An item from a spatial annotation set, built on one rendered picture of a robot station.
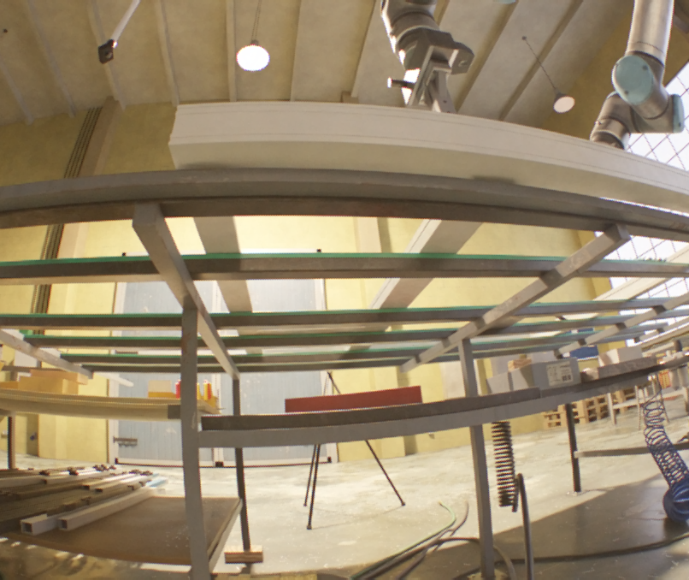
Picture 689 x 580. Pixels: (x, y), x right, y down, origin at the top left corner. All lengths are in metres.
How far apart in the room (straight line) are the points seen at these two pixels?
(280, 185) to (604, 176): 0.50
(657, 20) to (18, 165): 11.47
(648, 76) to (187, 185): 0.80
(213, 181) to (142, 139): 9.54
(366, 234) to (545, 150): 7.16
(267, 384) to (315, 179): 6.49
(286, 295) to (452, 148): 6.86
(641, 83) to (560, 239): 10.00
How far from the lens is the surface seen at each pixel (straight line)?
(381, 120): 0.51
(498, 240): 9.45
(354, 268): 0.70
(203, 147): 0.48
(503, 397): 0.89
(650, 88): 0.86
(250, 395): 6.90
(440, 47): 0.62
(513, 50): 10.58
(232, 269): 0.69
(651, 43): 0.91
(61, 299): 8.03
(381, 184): 0.49
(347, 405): 0.85
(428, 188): 0.52
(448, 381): 7.48
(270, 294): 7.31
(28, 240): 9.68
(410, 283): 0.91
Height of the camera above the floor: 0.55
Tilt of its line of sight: 20 degrees up
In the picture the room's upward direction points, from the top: 5 degrees counter-clockwise
